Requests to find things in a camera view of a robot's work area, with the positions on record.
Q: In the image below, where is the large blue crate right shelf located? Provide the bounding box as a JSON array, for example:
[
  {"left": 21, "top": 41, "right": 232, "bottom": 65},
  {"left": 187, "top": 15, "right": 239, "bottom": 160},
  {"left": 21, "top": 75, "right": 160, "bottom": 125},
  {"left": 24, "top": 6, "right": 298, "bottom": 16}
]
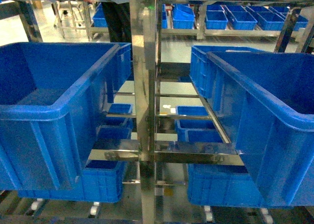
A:
[{"left": 205, "top": 51, "right": 314, "bottom": 207}]

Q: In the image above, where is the stainless steel rack upright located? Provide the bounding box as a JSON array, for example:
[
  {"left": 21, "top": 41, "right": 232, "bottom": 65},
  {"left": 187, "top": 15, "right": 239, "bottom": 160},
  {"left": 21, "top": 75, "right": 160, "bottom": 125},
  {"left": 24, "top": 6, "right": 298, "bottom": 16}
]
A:
[{"left": 130, "top": 0, "right": 158, "bottom": 224}]

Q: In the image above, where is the blue crate lower right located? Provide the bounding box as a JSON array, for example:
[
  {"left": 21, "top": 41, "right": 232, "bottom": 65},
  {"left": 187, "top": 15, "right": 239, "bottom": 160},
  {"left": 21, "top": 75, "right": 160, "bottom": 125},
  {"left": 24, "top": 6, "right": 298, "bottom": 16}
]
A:
[{"left": 187, "top": 164, "right": 267, "bottom": 208}]

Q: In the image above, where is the large blue crate upper shelf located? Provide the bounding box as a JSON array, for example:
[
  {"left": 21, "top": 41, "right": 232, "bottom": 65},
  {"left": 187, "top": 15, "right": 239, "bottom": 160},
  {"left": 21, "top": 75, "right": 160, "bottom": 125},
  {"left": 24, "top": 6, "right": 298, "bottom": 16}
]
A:
[{"left": 0, "top": 42, "right": 131, "bottom": 190}]

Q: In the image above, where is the blue crate lower shelf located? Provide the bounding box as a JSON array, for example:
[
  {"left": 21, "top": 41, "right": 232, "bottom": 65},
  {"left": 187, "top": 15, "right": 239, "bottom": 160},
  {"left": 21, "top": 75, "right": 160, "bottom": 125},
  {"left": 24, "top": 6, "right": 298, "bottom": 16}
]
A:
[{"left": 18, "top": 161, "right": 128, "bottom": 203}]

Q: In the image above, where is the large blue crate shelf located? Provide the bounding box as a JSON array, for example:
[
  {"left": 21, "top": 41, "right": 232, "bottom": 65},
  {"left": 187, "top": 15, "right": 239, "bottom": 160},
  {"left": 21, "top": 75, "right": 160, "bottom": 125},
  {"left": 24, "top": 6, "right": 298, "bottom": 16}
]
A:
[
  {"left": 205, "top": 51, "right": 314, "bottom": 207},
  {"left": 0, "top": 42, "right": 131, "bottom": 190}
]

